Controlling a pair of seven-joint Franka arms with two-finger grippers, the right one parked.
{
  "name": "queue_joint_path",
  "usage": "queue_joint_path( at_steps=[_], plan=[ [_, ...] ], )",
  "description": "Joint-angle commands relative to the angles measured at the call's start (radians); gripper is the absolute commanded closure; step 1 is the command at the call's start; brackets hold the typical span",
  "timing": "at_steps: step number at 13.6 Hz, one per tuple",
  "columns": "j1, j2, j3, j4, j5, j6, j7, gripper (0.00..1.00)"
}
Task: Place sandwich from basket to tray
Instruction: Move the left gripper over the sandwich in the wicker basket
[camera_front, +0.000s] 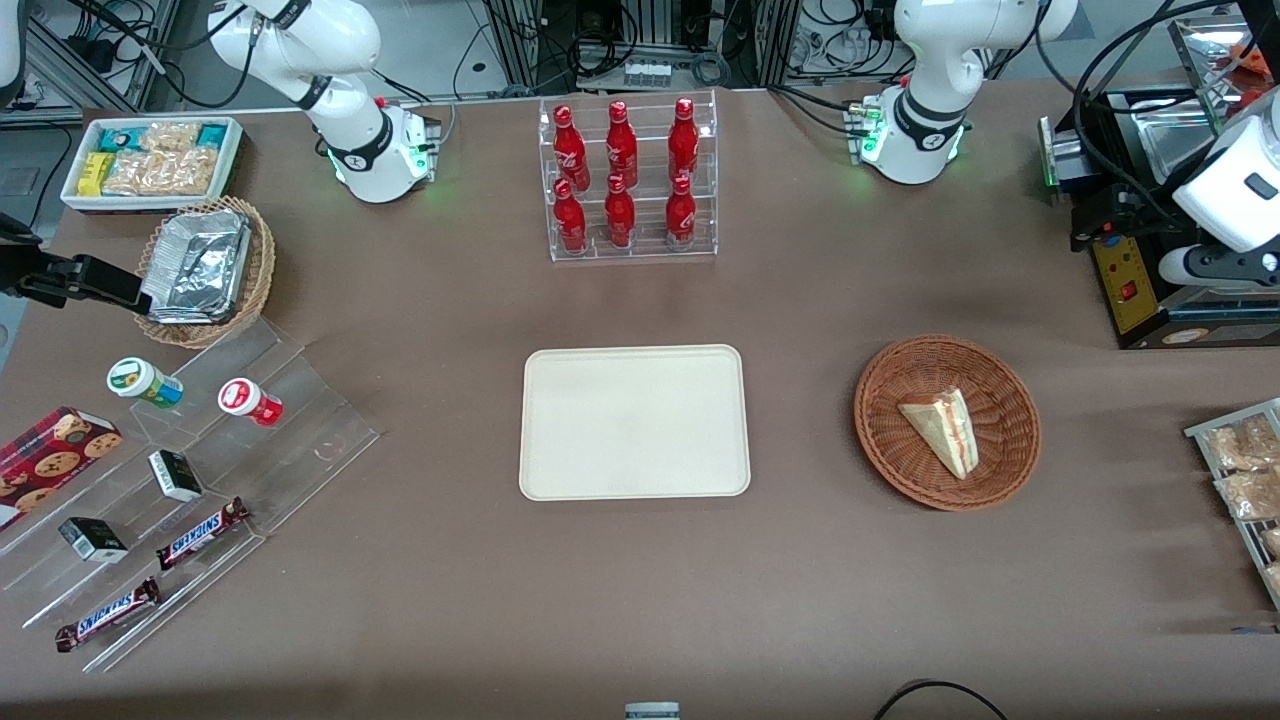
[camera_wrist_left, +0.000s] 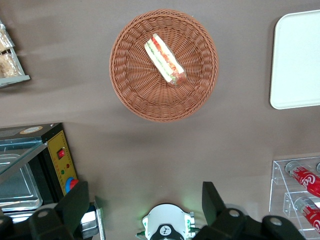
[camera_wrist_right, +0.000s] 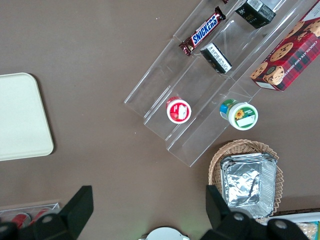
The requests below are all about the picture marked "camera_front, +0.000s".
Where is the green-lid white cup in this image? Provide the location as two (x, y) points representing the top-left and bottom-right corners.
(107, 357), (185, 410)

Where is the stainless steel tray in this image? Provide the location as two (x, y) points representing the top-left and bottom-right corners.
(1168, 15), (1280, 113)

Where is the clear bag of crackers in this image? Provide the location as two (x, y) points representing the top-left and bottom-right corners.
(1203, 415), (1280, 472)
(1213, 468), (1280, 524)

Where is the Snickers bar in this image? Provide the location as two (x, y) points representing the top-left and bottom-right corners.
(55, 578), (163, 654)
(155, 497), (251, 572)

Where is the brown wicker basket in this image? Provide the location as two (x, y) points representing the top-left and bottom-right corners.
(854, 334), (1043, 513)

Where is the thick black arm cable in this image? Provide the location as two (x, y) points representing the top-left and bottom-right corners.
(1034, 0), (1206, 221)

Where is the small rice cracker bag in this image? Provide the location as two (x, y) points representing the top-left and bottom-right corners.
(140, 121), (203, 153)

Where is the white plastic snack bin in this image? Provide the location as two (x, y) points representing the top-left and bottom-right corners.
(60, 116), (245, 214)

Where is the wire rack tray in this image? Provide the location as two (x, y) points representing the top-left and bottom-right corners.
(1185, 398), (1280, 611)

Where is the cream plastic tray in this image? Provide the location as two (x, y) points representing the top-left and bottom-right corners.
(519, 345), (752, 502)

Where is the aluminium frame rack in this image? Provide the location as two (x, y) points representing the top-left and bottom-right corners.
(25, 0), (183, 126)

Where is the white-black left gripper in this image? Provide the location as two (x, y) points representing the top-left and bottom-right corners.
(1158, 244), (1280, 293)

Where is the red chocolate chip cookie box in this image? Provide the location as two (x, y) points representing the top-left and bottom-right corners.
(0, 406), (124, 532)

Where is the black machine with yellow panel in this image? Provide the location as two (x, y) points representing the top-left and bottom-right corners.
(1070, 85), (1280, 351)

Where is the red-lid cup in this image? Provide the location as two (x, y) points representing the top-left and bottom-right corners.
(218, 378), (284, 428)

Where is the clear acrylic stepped shelf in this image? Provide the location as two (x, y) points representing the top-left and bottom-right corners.
(0, 318), (382, 674)

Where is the black cable loop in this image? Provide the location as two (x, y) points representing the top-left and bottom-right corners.
(873, 679), (1011, 720)

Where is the black box with green light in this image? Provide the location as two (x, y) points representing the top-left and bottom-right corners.
(1038, 115), (1101, 197)

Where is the clear acrylic bottle rack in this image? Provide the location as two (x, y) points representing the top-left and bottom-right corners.
(538, 89), (719, 264)

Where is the triangular sandwich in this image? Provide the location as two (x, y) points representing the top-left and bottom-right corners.
(897, 388), (977, 481)

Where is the stack of aluminium foil trays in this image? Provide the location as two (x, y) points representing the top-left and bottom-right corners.
(140, 209), (253, 325)

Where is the light wicker basket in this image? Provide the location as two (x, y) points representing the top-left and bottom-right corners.
(134, 196), (277, 350)

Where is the large rice cracker bag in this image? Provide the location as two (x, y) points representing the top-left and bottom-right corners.
(103, 148), (219, 197)

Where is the red cola bottle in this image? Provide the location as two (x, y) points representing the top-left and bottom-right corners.
(552, 178), (589, 254)
(552, 104), (591, 193)
(604, 174), (637, 249)
(665, 174), (698, 247)
(668, 97), (700, 183)
(606, 100), (639, 189)

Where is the small black box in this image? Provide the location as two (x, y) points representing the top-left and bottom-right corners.
(58, 517), (130, 564)
(148, 450), (205, 504)

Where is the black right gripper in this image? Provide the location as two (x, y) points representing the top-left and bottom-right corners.
(0, 212), (143, 307)

